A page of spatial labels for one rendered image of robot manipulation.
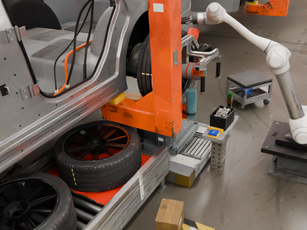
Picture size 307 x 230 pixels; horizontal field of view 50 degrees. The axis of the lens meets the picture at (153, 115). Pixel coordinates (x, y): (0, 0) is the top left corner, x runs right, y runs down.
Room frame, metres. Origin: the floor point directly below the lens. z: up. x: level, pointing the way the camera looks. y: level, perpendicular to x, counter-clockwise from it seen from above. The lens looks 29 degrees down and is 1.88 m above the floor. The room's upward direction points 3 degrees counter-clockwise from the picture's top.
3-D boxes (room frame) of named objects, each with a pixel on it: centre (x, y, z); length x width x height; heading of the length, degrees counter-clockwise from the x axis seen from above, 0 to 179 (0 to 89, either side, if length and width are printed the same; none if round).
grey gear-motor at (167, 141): (2.50, 0.02, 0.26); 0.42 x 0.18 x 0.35; 58
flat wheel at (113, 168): (2.12, 0.45, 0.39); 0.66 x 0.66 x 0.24
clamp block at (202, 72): (2.36, -0.37, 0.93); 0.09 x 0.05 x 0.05; 58
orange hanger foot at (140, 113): (2.36, 0.17, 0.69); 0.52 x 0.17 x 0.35; 58
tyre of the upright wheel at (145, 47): (2.70, -0.15, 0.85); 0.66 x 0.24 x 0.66; 148
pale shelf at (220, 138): (2.33, -0.56, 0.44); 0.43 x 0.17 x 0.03; 148
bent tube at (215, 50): (2.63, -0.45, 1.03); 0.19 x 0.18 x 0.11; 58
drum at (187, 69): (2.57, -0.35, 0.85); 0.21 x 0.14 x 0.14; 58
